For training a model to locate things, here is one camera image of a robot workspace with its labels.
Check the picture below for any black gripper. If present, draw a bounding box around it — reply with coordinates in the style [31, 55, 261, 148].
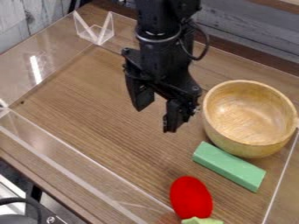
[121, 31, 201, 133]

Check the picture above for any red plush strawberry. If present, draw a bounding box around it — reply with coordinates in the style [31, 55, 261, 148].
[169, 176, 224, 224]

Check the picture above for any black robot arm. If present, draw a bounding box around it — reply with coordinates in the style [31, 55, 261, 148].
[121, 0, 201, 132]

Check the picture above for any wooden bowl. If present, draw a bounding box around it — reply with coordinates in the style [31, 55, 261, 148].
[201, 80, 299, 158]

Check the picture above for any green foam block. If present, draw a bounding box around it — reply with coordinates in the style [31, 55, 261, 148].
[190, 142, 266, 193]

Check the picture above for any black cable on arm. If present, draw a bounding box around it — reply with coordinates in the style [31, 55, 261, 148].
[176, 17, 210, 62]

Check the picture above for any black cable lower left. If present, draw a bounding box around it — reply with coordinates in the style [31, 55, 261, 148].
[0, 198, 42, 224]

